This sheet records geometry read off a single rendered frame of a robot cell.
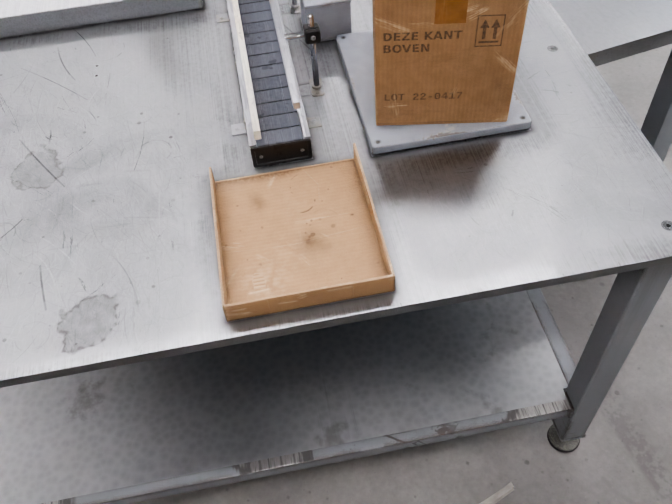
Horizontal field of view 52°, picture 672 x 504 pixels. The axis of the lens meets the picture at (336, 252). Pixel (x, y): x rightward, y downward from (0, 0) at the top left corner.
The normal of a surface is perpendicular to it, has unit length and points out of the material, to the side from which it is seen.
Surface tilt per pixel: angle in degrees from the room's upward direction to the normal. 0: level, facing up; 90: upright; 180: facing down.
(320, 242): 0
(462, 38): 90
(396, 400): 1
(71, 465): 1
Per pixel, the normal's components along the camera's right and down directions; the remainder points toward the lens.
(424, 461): -0.05, -0.62
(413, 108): -0.02, 0.78
